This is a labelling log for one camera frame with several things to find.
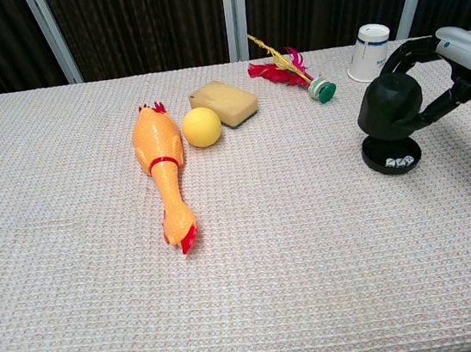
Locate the black round disc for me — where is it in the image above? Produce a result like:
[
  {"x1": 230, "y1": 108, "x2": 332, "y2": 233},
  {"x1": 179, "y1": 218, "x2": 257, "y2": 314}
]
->
[{"x1": 351, "y1": 68, "x2": 429, "y2": 145}]

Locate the black round dice tray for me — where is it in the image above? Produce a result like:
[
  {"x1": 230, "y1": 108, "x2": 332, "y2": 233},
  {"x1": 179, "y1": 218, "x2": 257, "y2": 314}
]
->
[{"x1": 359, "y1": 128, "x2": 425, "y2": 180}]

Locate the white paper cup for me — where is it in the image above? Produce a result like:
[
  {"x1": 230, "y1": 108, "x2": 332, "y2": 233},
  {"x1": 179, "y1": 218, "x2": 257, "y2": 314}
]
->
[{"x1": 341, "y1": 21, "x2": 396, "y2": 85}]

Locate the red yellow feather shuttlecock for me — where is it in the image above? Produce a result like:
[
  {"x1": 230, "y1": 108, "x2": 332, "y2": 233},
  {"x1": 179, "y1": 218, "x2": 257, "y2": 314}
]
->
[{"x1": 242, "y1": 23, "x2": 338, "y2": 113}]

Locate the yellow sponge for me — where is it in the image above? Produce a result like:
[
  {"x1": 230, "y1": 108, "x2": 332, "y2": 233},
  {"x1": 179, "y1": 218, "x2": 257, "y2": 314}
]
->
[{"x1": 186, "y1": 74, "x2": 263, "y2": 134}]

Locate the yellow ball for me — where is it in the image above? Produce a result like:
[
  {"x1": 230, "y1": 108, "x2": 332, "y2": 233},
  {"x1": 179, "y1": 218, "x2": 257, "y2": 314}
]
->
[{"x1": 179, "y1": 104, "x2": 226, "y2": 151}]

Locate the beige waffle tablecloth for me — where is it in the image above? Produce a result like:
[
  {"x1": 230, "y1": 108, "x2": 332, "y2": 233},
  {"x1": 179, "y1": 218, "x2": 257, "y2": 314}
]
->
[{"x1": 0, "y1": 28, "x2": 471, "y2": 352}]

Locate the orange rubber chicken toy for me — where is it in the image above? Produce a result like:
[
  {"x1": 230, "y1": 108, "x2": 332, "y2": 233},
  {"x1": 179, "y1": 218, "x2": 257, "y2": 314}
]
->
[{"x1": 127, "y1": 98, "x2": 202, "y2": 261}]

